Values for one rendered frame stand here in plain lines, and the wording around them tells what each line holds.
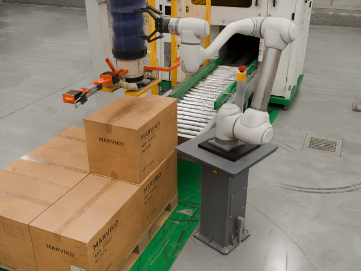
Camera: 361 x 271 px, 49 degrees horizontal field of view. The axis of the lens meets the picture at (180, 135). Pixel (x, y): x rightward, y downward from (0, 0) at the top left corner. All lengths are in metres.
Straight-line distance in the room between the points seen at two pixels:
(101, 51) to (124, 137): 1.72
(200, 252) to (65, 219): 1.02
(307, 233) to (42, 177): 1.97
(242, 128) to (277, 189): 1.34
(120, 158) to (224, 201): 0.75
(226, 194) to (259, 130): 0.54
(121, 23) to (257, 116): 1.00
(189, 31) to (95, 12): 2.06
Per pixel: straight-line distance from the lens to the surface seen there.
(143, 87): 2.63
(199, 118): 3.59
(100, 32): 4.06
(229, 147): 2.58
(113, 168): 2.70
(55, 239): 2.39
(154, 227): 3.12
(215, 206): 2.81
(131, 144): 2.52
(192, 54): 2.12
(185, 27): 2.11
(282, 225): 3.27
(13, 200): 2.70
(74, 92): 2.22
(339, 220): 3.46
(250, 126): 2.41
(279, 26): 2.41
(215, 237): 2.97
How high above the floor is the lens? 1.98
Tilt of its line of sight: 26 degrees down
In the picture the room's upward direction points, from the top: straight up
